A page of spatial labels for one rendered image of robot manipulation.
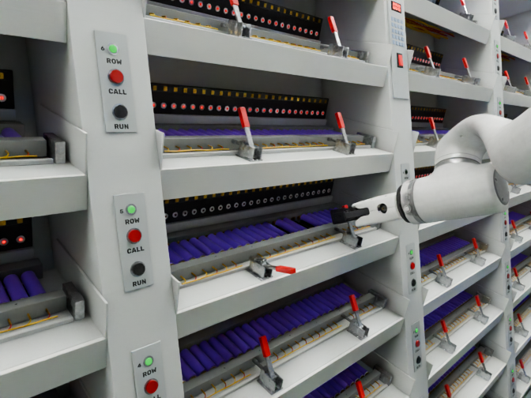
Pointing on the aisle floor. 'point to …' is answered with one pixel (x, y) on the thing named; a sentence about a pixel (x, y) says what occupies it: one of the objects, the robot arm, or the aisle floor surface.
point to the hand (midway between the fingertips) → (344, 215)
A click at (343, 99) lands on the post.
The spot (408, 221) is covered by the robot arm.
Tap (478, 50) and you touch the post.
